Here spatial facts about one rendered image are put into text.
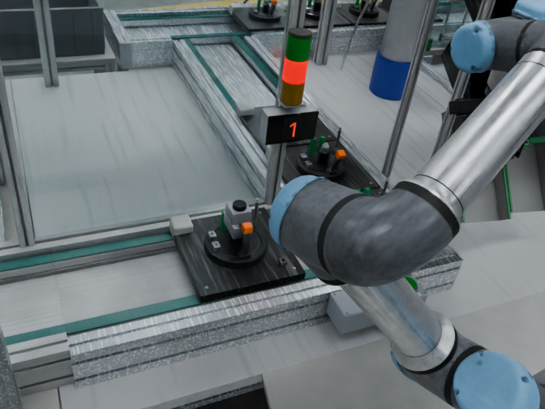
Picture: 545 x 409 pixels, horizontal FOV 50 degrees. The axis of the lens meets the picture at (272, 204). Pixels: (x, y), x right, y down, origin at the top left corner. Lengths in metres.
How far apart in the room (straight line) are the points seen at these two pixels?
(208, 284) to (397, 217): 0.61
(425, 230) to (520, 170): 0.97
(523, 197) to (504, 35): 0.77
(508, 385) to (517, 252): 0.76
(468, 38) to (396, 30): 1.27
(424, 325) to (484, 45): 0.44
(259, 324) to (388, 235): 0.60
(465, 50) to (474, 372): 0.51
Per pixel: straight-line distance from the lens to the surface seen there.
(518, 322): 1.51
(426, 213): 0.70
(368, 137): 2.02
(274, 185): 1.43
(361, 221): 0.70
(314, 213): 0.75
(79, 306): 1.27
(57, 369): 1.18
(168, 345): 1.18
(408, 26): 2.20
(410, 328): 0.97
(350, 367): 1.27
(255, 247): 1.28
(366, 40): 2.68
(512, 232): 1.78
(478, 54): 0.93
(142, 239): 1.36
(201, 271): 1.25
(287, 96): 1.25
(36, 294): 1.31
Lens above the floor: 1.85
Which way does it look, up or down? 37 degrees down
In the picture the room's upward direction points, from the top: 8 degrees clockwise
